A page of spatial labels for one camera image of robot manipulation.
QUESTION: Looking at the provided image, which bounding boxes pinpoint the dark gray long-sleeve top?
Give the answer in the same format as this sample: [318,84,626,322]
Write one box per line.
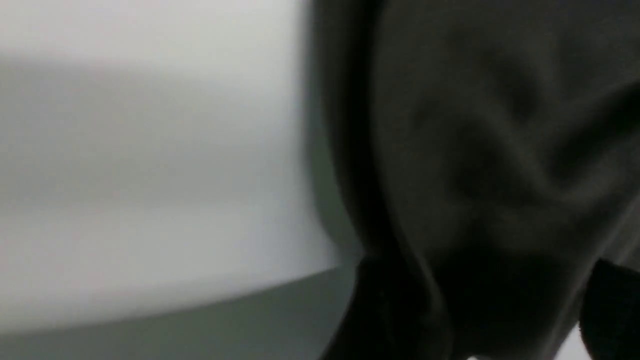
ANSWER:
[313,0,640,360]

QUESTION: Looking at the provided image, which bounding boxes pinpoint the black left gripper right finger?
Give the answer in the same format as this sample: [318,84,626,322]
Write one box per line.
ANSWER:
[579,260,640,360]

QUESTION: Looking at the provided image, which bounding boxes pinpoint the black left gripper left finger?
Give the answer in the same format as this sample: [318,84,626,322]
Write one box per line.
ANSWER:
[322,257,451,360]

